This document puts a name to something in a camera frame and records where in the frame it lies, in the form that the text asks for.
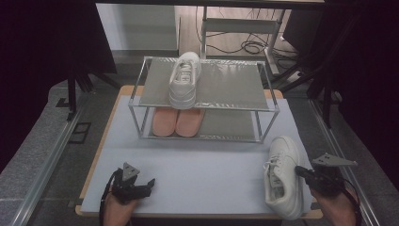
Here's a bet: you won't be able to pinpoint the aluminium rail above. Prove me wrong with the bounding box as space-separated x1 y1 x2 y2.
8 93 92 226
309 98 382 226

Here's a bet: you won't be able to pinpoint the person's left hand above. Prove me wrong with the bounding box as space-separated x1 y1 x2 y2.
103 195 139 226

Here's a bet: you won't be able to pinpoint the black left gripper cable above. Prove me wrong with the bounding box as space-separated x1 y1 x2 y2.
98 169 122 226

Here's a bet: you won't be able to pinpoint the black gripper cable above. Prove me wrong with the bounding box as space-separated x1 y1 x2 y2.
98 169 122 226
341 178 364 226

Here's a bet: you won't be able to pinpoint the black floor cables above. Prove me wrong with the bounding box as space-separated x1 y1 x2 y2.
195 6 299 62

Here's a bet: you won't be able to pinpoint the grey metal stand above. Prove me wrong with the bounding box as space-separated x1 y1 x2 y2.
199 6 288 76

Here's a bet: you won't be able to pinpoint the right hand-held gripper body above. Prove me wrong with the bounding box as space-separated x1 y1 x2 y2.
310 153 359 198

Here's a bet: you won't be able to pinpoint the metal two-tier shoe rack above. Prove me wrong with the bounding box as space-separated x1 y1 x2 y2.
127 56 280 144

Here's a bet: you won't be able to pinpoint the pink slipper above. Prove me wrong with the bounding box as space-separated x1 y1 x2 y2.
174 107 206 138
152 107 180 137

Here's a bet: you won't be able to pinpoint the black curtain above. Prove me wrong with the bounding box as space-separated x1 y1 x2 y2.
309 0 399 182
0 0 118 172

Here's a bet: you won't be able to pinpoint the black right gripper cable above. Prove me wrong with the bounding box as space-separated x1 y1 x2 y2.
341 178 364 226

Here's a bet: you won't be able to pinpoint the white sneaker grey heel tab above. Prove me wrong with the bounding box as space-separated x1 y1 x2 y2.
168 51 203 110

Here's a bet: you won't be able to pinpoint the person's right hand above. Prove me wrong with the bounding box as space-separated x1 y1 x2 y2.
311 186 359 226

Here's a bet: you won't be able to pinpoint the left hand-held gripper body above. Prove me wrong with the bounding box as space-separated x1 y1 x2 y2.
110 161 144 205

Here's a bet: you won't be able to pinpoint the light grey board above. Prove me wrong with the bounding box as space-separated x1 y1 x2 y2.
95 3 181 52

